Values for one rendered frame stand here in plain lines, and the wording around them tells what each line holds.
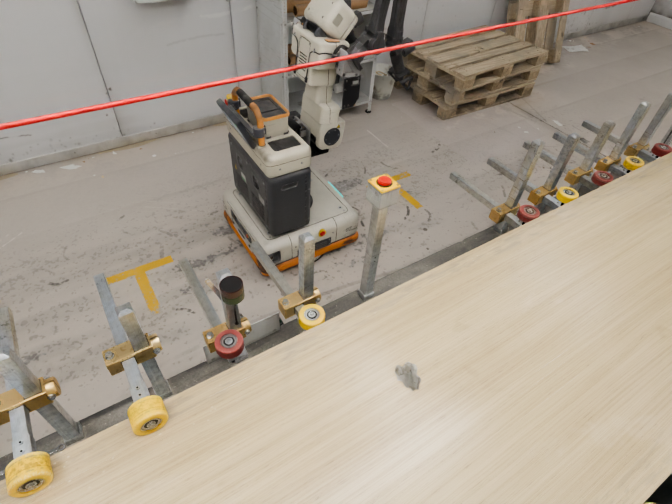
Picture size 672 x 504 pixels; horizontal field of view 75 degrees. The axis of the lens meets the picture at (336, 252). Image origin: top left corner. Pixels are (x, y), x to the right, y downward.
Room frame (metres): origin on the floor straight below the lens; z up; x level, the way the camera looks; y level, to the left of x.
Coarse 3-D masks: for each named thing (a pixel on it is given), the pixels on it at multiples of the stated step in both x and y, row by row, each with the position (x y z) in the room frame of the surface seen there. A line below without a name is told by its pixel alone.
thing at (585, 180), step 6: (528, 144) 1.97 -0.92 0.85; (540, 156) 1.90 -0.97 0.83; (546, 156) 1.88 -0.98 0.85; (552, 156) 1.87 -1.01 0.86; (552, 162) 1.84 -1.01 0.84; (570, 168) 1.78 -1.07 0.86; (582, 180) 1.71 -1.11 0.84; (588, 180) 1.69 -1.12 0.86; (588, 186) 1.68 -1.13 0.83; (594, 186) 1.66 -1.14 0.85; (600, 186) 1.65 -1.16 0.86
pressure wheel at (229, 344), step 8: (224, 336) 0.68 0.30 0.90; (232, 336) 0.68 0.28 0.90; (240, 336) 0.68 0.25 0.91; (216, 344) 0.65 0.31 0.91; (224, 344) 0.66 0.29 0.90; (232, 344) 0.66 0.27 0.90; (240, 344) 0.66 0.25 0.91; (224, 352) 0.63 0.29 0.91; (232, 352) 0.63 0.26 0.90; (240, 352) 0.65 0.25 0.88
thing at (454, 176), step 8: (456, 176) 1.67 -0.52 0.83; (464, 184) 1.62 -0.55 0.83; (472, 184) 1.62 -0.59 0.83; (472, 192) 1.58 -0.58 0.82; (480, 192) 1.56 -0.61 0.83; (480, 200) 1.54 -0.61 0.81; (488, 200) 1.51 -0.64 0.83; (512, 216) 1.42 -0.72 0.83; (512, 224) 1.39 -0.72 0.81; (520, 224) 1.37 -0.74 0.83
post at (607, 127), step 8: (608, 120) 1.78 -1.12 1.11; (608, 128) 1.75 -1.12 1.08; (600, 136) 1.76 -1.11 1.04; (608, 136) 1.77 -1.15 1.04; (592, 144) 1.77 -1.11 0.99; (600, 144) 1.75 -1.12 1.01; (592, 152) 1.76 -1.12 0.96; (584, 160) 1.77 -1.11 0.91; (592, 160) 1.75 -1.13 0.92; (584, 168) 1.76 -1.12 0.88; (576, 184) 1.76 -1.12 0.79
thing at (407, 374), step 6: (396, 366) 0.63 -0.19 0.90; (408, 366) 0.63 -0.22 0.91; (414, 366) 0.64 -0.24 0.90; (396, 372) 0.61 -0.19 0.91; (402, 372) 0.61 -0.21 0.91; (408, 372) 0.61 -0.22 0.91; (414, 372) 0.61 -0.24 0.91; (402, 378) 0.59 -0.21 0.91; (408, 378) 0.59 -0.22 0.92; (414, 378) 0.60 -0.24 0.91; (420, 378) 0.60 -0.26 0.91; (408, 384) 0.58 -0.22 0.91; (414, 384) 0.58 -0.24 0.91
